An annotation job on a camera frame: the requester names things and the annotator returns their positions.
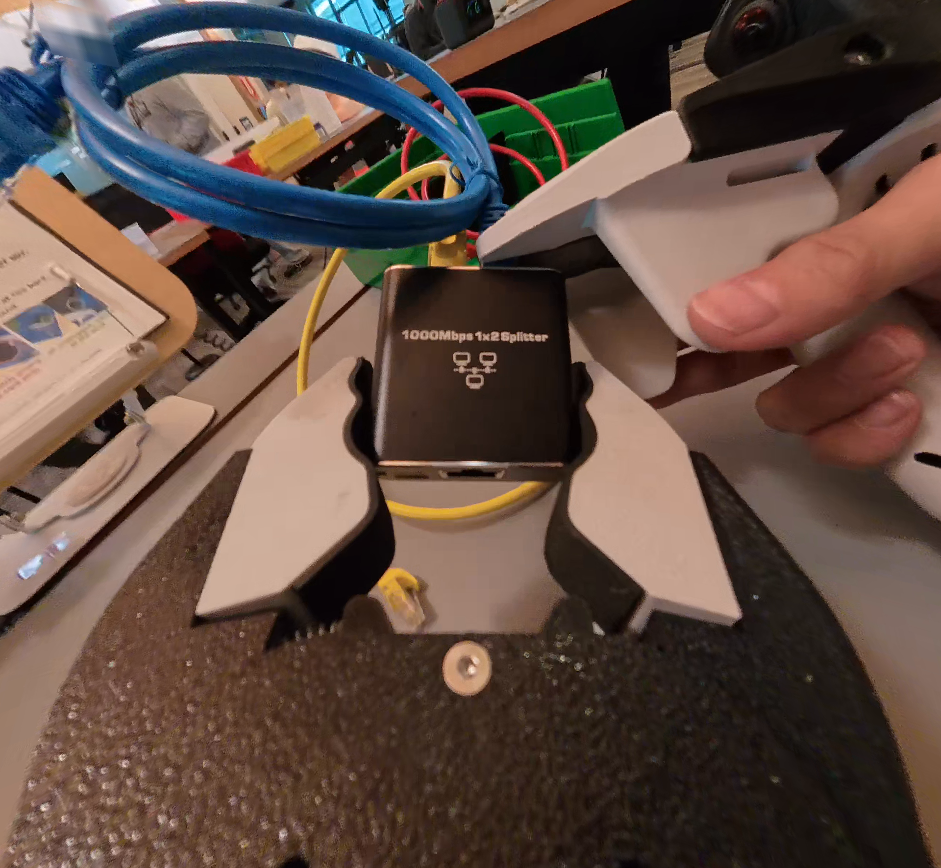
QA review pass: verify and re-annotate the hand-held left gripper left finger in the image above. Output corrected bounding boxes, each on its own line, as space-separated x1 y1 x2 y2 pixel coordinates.
193 356 397 624

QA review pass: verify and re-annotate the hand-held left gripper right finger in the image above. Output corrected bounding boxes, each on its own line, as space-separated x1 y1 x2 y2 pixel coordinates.
546 360 743 639

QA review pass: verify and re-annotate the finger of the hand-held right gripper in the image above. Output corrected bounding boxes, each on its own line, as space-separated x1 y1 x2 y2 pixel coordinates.
476 111 842 399

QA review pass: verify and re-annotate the green storage bin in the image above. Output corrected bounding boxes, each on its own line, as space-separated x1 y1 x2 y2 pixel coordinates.
334 78 626 289

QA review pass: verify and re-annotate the red ethernet cable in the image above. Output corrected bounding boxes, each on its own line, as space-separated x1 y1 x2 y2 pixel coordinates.
400 88 570 204

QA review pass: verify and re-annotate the yellow ethernet cable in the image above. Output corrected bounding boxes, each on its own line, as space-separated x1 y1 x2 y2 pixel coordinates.
296 161 548 627

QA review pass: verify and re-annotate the black ethernet splitter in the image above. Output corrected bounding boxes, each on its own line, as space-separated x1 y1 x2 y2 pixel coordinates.
371 265 576 483

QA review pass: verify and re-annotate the blue ethernet cable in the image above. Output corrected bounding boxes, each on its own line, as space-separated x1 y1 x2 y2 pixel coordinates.
0 1 508 252

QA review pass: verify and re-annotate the person's right hand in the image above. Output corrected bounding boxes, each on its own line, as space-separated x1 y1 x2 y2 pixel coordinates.
650 155 941 468

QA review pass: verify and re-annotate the white clipboard stand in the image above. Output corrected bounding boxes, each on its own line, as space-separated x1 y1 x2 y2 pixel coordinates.
0 396 216 615

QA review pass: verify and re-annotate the black device with display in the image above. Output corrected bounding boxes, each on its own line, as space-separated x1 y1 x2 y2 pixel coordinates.
434 0 497 49

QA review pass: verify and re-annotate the instruction sheet clipboard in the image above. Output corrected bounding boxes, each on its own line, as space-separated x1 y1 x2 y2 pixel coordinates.
0 166 199 494

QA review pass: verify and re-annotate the yellow storage bin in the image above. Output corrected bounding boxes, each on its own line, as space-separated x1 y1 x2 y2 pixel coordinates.
250 117 322 172

